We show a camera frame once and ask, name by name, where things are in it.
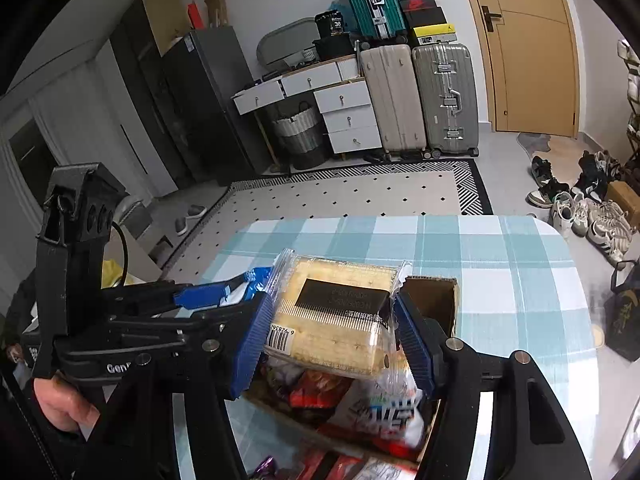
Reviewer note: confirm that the pile of shoes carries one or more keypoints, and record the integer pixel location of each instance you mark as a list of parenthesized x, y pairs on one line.
[(590, 215)]

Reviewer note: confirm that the white drawer cabinet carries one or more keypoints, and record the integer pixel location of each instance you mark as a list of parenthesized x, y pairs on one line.
[(350, 120)]

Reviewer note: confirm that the black tall cabinet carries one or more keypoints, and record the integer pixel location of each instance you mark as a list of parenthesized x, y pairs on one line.
[(140, 85)]

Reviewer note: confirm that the cardboard box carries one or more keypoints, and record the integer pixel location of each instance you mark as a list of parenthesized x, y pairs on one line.
[(435, 300)]

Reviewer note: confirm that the patterned rug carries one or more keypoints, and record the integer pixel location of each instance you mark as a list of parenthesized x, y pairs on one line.
[(350, 195)]

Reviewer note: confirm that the blue checked tablecloth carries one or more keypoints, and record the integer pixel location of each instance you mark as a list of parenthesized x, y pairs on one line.
[(500, 270)]

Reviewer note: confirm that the black plastic tub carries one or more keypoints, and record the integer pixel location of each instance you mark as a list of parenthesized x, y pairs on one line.
[(330, 24)]

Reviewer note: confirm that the dark purple snack packet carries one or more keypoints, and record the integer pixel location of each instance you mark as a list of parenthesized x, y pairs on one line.
[(280, 375)]

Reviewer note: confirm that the irregular door mat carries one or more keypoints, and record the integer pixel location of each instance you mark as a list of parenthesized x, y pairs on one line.
[(545, 145)]

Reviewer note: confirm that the red black shoe box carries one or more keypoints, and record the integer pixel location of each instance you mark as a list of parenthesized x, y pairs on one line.
[(420, 4)]

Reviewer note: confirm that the yellow black shoe box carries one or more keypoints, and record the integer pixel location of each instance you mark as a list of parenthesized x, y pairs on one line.
[(434, 36)]

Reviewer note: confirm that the dark bag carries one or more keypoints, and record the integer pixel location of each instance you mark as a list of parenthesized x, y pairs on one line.
[(622, 310)]

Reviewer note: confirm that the flat cardboard sheet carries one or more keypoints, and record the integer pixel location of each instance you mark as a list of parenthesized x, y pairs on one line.
[(165, 20)]

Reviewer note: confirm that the white curtain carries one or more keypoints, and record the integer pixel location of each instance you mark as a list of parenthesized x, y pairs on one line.
[(75, 125)]

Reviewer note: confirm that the silver suitcase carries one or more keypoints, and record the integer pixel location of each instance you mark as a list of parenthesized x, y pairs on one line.
[(445, 95)]

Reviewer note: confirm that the woven laundry basket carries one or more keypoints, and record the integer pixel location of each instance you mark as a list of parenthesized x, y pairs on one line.
[(300, 140)]

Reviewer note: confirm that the teal suitcase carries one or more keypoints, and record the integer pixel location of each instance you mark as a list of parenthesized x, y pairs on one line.
[(370, 0)]

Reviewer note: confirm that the black crate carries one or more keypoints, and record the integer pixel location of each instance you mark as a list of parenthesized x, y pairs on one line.
[(334, 47)]

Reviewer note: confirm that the grey refrigerator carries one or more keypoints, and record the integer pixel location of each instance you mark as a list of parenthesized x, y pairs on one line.
[(210, 100)]

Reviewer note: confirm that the yellow bag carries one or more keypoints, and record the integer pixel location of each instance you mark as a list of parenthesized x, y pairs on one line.
[(117, 275)]

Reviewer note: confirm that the person's left forearm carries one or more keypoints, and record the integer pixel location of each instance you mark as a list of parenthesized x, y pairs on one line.
[(30, 450)]

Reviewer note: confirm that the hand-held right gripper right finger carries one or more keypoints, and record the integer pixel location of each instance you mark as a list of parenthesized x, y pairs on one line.
[(415, 355)]

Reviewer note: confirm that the grey slipper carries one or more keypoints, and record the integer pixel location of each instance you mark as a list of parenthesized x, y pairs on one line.
[(183, 225), (196, 210)]

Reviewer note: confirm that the beige suitcase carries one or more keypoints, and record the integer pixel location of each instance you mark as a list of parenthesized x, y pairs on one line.
[(392, 100)]

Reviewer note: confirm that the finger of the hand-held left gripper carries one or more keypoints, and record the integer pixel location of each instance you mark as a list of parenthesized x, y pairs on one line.
[(200, 296), (220, 317)]

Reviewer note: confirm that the black shoe rack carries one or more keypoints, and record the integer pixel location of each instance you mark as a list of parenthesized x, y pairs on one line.
[(634, 130)]

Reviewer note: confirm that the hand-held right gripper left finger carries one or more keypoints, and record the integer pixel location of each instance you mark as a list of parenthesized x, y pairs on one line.
[(250, 350)]

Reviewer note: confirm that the small brown carton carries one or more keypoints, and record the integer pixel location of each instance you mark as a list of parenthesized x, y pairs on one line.
[(624, 196)]

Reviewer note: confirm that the white noodle snack bag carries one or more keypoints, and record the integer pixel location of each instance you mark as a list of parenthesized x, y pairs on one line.
[(380, 410)]

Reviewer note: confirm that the clear cake packet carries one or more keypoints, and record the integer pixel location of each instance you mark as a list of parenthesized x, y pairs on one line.
[(330, 330)]

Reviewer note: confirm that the white slipper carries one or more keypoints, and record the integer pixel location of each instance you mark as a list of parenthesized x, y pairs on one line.
[(597, 336)]

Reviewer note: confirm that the tall brown box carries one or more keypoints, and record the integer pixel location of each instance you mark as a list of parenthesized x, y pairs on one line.
[(216, 10)]

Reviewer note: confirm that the wooden door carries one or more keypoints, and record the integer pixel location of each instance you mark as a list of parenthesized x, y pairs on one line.
[(535, 50)]

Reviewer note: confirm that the person's left hand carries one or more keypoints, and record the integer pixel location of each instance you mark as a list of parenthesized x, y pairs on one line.
[(60, 402)]

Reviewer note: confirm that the row of white sneakers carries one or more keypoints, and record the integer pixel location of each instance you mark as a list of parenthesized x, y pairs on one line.
[(631, 70)]

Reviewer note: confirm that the grey oval tray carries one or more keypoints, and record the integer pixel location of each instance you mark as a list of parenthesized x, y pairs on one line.
[(285, 40)]

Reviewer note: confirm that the white snack packet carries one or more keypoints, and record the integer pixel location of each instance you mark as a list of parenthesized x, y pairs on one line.
[(390, 471)]

